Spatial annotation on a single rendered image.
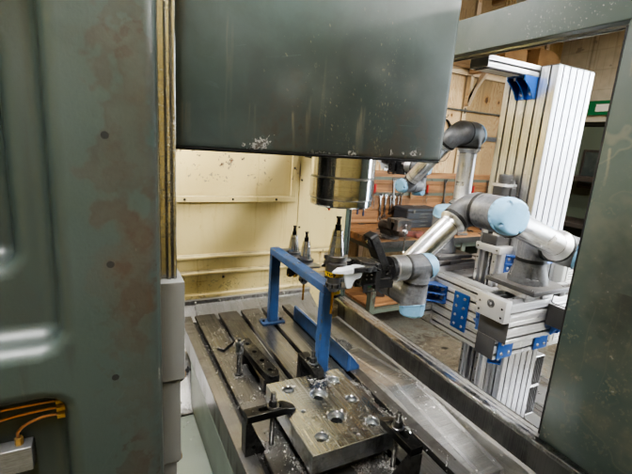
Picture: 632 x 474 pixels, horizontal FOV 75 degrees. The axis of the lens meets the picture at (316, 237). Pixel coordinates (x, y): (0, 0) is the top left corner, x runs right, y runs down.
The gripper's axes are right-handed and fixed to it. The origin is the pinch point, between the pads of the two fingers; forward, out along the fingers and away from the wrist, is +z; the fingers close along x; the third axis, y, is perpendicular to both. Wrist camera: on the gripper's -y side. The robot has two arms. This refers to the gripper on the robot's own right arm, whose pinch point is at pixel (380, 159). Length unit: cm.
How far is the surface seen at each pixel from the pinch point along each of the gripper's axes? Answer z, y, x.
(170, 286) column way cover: -103, -6, -173
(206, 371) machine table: -53, 48, -149
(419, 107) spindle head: -106, -32, -112
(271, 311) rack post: -35, 48, -110
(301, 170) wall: -3, -2, -64
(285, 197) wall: -2, 11, -75
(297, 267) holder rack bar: -59, 21, -114
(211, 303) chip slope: 8, 57, -116
